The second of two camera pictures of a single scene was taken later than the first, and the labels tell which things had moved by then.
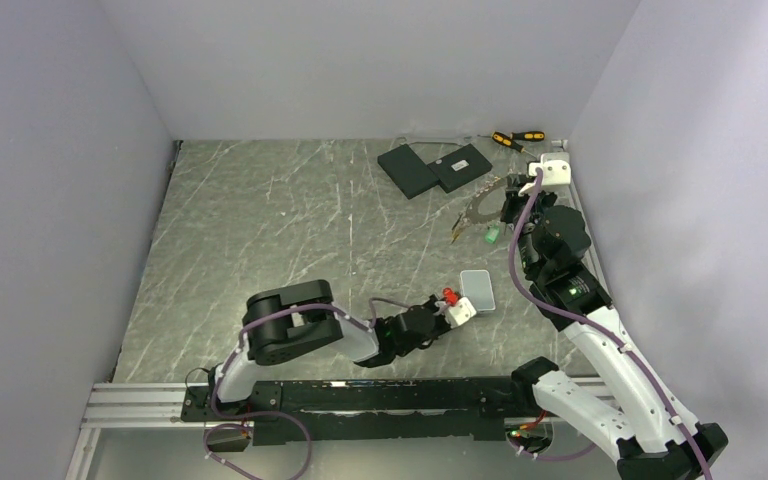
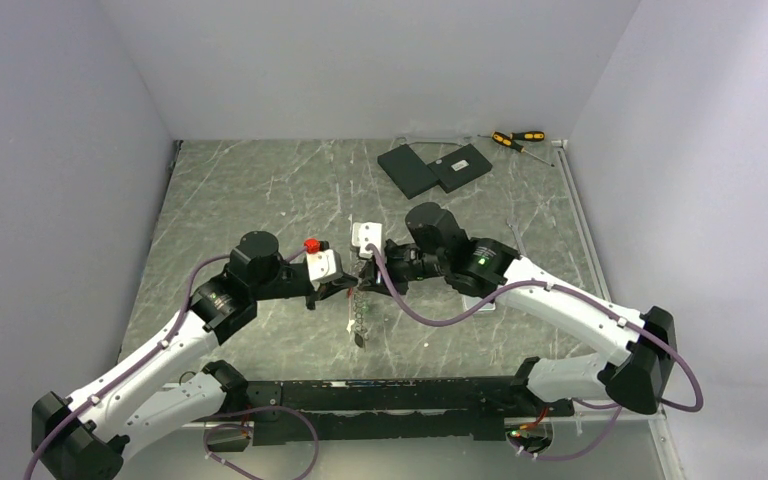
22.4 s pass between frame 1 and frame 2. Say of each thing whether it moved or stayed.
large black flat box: stayed
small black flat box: stayed
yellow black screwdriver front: stayed
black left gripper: moved
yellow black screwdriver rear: stayed
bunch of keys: moved
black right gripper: moved
